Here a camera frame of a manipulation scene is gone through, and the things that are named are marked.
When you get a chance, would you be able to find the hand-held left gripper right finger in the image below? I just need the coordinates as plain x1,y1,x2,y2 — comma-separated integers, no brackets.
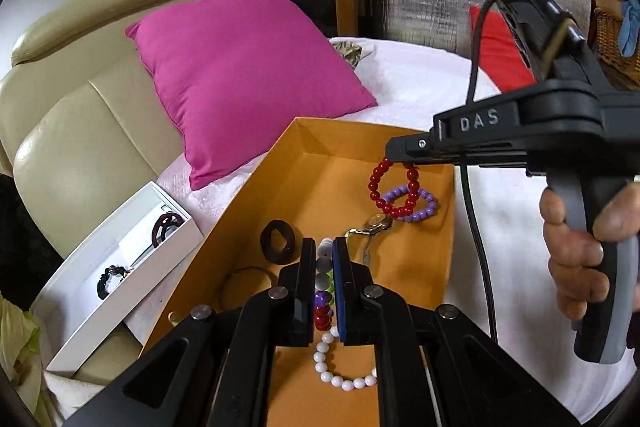
331,237,581,427

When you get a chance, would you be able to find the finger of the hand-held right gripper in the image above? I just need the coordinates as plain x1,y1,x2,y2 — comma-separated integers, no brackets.
384,99,530,170

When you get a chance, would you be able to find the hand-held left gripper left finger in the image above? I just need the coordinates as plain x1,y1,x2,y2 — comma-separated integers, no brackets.
62,237,317,427

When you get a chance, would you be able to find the black velvet hair tie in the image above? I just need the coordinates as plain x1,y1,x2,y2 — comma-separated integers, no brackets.
260,220,298,264

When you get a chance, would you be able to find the purple bead bracelet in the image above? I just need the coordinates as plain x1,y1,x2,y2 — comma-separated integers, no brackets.
381,187,440,223

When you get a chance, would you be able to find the red bead bracelet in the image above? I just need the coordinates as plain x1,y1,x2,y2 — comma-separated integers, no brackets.
368,158,421,219

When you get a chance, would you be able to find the multicolour bead bracelet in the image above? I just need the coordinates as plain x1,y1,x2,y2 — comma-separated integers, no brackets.
312,237,378,392

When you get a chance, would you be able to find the orange cardboard box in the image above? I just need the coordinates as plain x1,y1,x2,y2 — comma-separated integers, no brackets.
140,117,456,427

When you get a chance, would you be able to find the person's right hand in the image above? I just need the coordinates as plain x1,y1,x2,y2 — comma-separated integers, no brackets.
541,182,640,322

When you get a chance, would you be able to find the metal wristwatch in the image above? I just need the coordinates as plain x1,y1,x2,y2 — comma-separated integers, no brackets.
344,213,401,265

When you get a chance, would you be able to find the wicker basket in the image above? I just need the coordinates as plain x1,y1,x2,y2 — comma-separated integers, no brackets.
592,7,640,82

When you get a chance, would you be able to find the white towel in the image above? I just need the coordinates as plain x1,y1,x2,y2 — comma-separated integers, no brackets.
155,37,636,423

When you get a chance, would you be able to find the blue cloth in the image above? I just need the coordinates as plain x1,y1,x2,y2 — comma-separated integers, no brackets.
620,0,640,58

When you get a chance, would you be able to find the patterned crumpled cloth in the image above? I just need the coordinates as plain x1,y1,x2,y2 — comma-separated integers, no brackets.
334,42,376,70

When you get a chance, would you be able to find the white shallow box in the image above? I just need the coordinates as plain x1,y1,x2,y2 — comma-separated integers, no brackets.
31,181,204,378

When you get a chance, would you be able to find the magenta cushion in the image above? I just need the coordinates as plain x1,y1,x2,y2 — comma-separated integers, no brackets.
125,0,378,191

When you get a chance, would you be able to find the beige leather sofa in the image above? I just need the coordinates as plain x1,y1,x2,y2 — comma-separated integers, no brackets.
0,0,236,388

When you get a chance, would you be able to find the yellow green cloth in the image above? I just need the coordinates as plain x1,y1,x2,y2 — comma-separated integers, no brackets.
0,297,56,427

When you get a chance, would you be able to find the thin black cord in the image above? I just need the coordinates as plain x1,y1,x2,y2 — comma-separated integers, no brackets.
220,264,278,308

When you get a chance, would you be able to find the brown ring pendant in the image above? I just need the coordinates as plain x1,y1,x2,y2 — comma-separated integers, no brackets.
152,212,183,248

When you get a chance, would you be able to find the black beaded bracelet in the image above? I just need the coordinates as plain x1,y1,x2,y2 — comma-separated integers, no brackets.
96,264,133,300

